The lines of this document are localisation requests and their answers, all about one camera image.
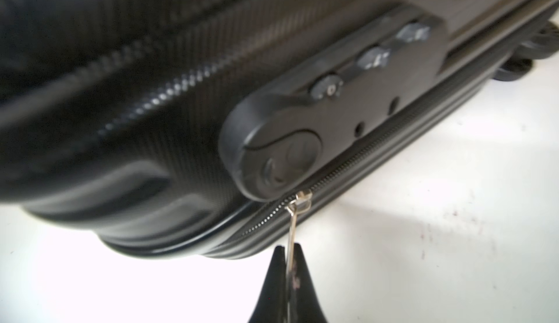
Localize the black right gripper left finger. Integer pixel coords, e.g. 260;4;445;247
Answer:
249;246;287;323

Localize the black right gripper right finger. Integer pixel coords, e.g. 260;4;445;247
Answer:
289;243;327;323

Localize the silver zipper pull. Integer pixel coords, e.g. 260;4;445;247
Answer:
285;189;313;283

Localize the black hard-shell suitcase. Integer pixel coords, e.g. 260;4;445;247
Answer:
1;0;558;259

